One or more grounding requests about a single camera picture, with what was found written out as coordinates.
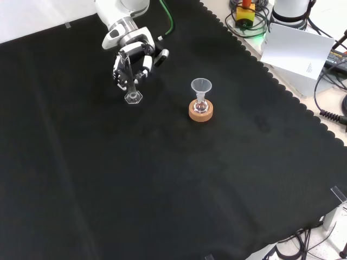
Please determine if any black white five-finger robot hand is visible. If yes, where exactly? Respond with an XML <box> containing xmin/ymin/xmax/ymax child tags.
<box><xmin>112</xmin><ymin>40</ymin><xmax>164</xmax><ymax>92</ymax></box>

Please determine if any clear graduated cylinder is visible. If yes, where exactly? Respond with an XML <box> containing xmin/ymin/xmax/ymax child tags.
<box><xmin>119</xmin><ymin>50</ymin><xmax>144</xmax><ymax>105</ymax></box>

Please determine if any clear plastic funnel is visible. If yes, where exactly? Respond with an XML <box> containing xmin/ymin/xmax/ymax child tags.
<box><xmin>190</xmin><ymin>77</ymin><xmax>213</xmax><ymax>103</ymax></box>

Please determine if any clear round-bottom flask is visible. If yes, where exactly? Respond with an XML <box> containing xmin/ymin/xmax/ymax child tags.
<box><xmin>192</xmin><ymin>98</ymin><xmax>209</xmax><ymax>114</ymax></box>

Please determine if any yellow stop button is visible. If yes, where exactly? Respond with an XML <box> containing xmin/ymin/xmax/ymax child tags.
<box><xmin>235</xmin><ymin>0</ymin><xmax>256</xmax><ymax>29</ymax></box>

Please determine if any black cloth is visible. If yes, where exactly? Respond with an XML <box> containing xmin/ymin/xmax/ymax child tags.
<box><xmin>0</xmin><ymin>0</ymin><xmax>347</xmax><ymax>260</ymax></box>

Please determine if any black power adapter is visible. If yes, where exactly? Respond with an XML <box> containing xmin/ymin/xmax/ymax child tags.
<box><xmin>324</xmin><ymin>48</ymin><xmax>347</xmax><ymax>73</ymax></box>

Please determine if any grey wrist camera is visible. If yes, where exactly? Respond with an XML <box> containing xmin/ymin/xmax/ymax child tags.
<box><xmin>153</xmin><ymin>48</ymin><xmax>170</xmax><ymax>68</ymax></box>

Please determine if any green cable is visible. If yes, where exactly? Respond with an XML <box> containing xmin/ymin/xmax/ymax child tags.
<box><xmin>158</xmin><ymin>0</ymin><xmax>175</xmax><ymax>42</ymax></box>

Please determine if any cork ring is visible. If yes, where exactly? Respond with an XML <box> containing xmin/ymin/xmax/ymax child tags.
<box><xmin>188</xmin><ymin>99</ymin><xmax>214</xmax><ymax>123</ymax></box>

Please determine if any black coiled cable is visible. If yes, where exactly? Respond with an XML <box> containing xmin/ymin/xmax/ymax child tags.
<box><xmin>313</xmin><ymin>64</ymin><xmax>347</xmax><ymax>126</ymax></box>

